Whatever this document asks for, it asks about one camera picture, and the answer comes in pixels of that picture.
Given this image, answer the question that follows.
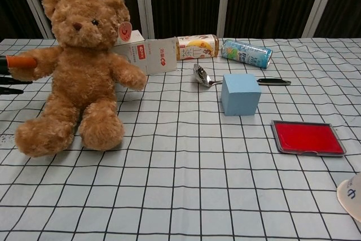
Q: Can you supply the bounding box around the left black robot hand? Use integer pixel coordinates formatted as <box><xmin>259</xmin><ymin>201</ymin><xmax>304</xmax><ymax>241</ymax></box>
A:
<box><xmin>0</xmin><ymin>55</ymin><xmax>38</xmax><ymax>95</ymax></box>

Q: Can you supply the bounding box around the brown plush teddy bear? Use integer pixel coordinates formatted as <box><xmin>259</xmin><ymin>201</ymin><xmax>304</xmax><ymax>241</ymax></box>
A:
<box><xmin>14</xmin><ymin>0</ymin><xmax>148</xmax><ymax>159</ymax></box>

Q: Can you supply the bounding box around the round pink hang tag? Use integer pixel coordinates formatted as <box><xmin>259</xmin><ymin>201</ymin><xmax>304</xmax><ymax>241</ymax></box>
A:
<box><xmin>118</xmin><ymin>21</ymin><xmax>133</xmax><ymax>42</ymax></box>

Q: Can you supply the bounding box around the white red paper carton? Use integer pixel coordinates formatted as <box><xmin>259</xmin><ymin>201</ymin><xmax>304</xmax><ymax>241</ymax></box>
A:
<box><xmin>112</xmin><ymin>29</ymin><xmax>179</xmax><ymax>76</ymax></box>

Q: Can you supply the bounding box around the tea bottle with printed label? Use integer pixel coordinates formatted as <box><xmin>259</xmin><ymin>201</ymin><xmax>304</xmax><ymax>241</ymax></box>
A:
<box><xmin>175</xmin><ymin>34</ymin><xmax>220</xmax><ymax>62</ymax></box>

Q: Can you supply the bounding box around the blue checked tablecloth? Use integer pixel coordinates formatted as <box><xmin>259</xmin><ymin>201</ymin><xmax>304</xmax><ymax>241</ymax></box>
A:
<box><xmin>0</xmin><ymin>37</ymin><xmax>361</xmax><ymax>241</ymax></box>

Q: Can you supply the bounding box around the light blue foam cube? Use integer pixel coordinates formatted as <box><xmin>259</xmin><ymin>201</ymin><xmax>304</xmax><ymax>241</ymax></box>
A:
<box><xmin>221</xmin><ymin>73</ymin><xmax>262</xmax><ymax>117</ymax></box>

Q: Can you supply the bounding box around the light blue drink can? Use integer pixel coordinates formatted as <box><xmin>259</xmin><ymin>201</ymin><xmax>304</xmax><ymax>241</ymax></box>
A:
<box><xmin>221</xmin><ymin>39</ymin><xmax>274</xmax><ymax>69</ymax></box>

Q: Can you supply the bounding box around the red ink pad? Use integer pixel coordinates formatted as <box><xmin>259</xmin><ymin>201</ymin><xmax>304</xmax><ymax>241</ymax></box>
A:
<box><xmin>271</xmin><ymin>120</ymin><xmax>347</xmax><ymax>157</ymax></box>

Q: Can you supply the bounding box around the white paper cup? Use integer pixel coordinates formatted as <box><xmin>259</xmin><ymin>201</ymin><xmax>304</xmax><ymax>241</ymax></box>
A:
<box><xmin>336</xmin><ymin>172</ymin><xmax>361</xmax><ymax>225</ymax></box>

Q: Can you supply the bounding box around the white partition frame post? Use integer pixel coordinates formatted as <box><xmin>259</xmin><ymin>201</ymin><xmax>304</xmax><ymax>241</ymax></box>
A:
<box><xmin>13</xmin><ymin>0</ymin><xmax>55</xmax><ymax>39</ymax></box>
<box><xmin>133</xmin><ymin>0</ymin><xmax>155</xmax><ymax>39</ymax></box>
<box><xmin>216</xmin><ymin>0</ymin><xmax>232</xmax><ymax>39</ymax></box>
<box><xmin>302</xmin><ymin>0</ymin><xmax>342</xmax><ymax>38</ymax></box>

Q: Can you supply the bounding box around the steel ladle with black handle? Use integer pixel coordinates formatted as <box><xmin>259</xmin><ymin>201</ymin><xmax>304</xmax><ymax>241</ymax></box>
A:
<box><xmin>193</xmin><ymin>63</ymin><xmax>292</xmax><ymax>88</ymax></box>

